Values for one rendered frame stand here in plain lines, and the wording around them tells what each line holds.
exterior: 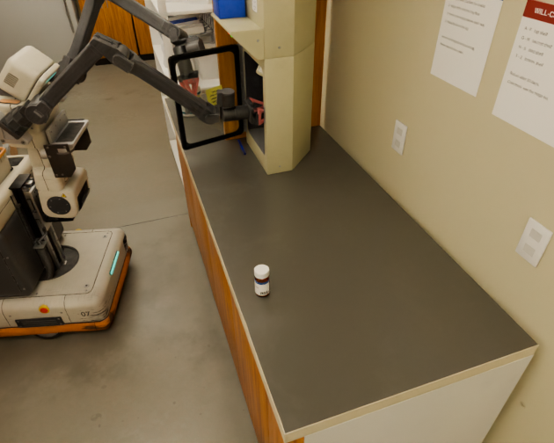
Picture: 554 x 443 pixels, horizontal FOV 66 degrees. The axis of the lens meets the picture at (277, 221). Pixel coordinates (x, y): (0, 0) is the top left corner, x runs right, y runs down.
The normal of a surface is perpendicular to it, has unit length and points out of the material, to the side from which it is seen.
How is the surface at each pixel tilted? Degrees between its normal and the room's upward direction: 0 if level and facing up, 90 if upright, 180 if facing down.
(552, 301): 90
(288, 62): 90
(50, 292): 0
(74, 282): 0
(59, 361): 0
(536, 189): 90
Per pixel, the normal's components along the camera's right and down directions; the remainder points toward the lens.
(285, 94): 0.33, 0.58
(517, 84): -0.94, 0.21
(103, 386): -0.01, -0.79
